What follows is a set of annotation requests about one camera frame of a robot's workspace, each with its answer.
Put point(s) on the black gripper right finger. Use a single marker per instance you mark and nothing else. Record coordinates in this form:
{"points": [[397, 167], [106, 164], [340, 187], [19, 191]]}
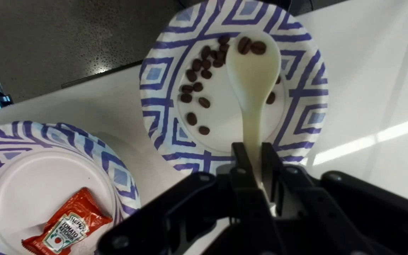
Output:
{"points": [[336, 217]]}

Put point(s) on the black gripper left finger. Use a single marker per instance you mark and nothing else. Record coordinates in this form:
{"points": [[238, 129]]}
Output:
{"points": [[223, 217]]}

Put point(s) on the blue patterned paper plate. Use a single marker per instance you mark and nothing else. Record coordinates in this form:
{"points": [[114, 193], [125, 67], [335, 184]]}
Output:
{"points": [[38, 178], [223, 113]]}

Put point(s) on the brown coffee beans pile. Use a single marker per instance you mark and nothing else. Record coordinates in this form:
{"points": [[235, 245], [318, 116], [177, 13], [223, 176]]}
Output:
{"points": [[191, 75]]}

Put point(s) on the cream plastic spoon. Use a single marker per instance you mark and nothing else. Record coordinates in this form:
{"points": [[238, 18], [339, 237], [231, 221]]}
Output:
{"points": [[254, 71]]}

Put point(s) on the red ketchup packet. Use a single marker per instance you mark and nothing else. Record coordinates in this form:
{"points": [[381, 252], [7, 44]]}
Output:
{"points": [[67, 227]]}

